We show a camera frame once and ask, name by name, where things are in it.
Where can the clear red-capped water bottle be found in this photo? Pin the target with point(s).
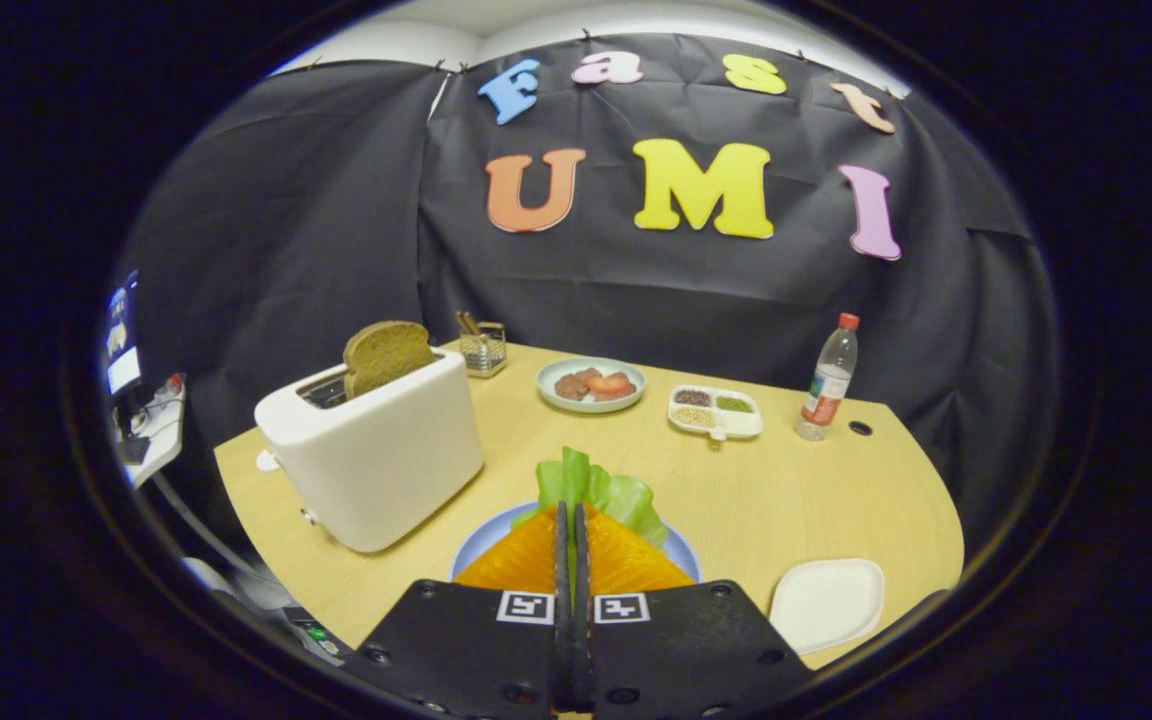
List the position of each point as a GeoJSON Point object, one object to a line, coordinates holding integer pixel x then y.
{"type": "Point", "coordinates": [829, 385]}

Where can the brown meat piece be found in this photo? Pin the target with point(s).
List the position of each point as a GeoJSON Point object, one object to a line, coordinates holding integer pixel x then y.
{"type": "Point", "coordinates": [572, 385]}

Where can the brown wooden chopstick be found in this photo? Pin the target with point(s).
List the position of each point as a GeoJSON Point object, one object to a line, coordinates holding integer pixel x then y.
{"type": "Point", "coordinates": [473, 322]}
{"type": "Point", "coordinates": [461, 322]}

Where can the green lettuce leaf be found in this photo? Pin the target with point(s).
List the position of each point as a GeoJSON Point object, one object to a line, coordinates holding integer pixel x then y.
{"type": "Point", "coordinates": [596, 490]}

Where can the white divided seasoning dish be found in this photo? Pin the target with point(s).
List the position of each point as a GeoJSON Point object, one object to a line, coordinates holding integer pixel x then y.
{"type": "Point", "coordinates": [738, 426]}

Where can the dark device with green light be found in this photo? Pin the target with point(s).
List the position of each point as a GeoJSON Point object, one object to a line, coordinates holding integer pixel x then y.
{"type": "Point", "coordinates": [316, 635]}

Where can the white side desk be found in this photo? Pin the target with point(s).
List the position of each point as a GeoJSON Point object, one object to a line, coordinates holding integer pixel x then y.
{"type": "Point", "coordinates": [161, 430]}

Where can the brown bread slice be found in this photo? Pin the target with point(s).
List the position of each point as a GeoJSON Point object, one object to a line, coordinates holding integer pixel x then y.
{"type": "Point", "coordinates": [386, 355]}

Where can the red tomato slice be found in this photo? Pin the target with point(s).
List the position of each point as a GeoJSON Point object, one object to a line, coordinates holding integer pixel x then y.
{"type": "Point", "coordinates": [613, 384]}

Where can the white toaster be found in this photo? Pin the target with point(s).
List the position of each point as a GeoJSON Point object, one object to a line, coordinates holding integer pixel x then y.
{"type": "Point", "coordinates": [376, 460]}

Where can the black backdrop cloth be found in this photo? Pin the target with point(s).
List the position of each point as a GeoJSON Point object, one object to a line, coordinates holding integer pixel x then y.
{"type": "Point", "coordinates": [336, 220]}

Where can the computer monitor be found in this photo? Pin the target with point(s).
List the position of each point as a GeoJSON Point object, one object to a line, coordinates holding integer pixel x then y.
{"type": "Point", "coordinates": [122, 340]}

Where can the pale green round plate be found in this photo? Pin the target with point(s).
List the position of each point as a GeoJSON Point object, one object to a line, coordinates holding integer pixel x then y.
{"type": "Point", "coordinates": [591, 406]}

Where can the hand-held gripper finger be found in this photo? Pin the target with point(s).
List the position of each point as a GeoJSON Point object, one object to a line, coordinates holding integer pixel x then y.
{"type": "Point", "coordinates": [563, 620]}
{"type": "Point", "coordinates": [583, 640]}

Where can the white square plate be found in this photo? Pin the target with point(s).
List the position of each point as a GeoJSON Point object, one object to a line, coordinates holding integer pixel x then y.
{"type": "Point", "coordinates": [826, 605]}

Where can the blue round plate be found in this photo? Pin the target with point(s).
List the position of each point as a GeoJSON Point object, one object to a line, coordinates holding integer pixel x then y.
{"type": "Point", "coordinates": [486, 540]}

